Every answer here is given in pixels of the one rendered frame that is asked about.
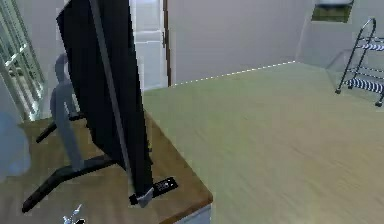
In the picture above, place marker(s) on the black television set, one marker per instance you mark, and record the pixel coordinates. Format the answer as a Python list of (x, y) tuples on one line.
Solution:
[(96, 83)]

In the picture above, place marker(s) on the brown wooden television table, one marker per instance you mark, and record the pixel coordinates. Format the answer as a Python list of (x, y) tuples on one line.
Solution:
[(106, 196)]

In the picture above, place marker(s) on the white room door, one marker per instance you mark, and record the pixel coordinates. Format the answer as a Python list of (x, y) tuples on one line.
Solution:
[(150, 46)]

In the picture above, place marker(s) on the framed wall picture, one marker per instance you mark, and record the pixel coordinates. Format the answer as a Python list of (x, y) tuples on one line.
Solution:
[(331, 12)]

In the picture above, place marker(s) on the black remote control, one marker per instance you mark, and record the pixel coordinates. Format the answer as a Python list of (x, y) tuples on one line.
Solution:
[(165, 185)]

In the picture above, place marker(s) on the small silver object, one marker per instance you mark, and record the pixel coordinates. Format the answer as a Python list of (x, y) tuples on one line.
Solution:
[(74, 216)]

